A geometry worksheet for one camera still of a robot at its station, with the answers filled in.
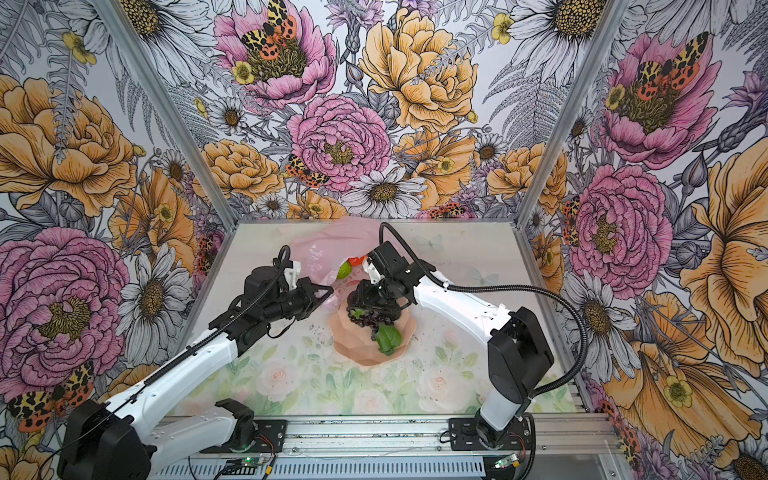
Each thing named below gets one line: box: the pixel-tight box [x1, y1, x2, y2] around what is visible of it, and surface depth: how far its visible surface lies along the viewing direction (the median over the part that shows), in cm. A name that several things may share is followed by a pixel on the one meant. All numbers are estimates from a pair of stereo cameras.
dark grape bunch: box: [346, 307, 399, 339], surface depth 91 cm
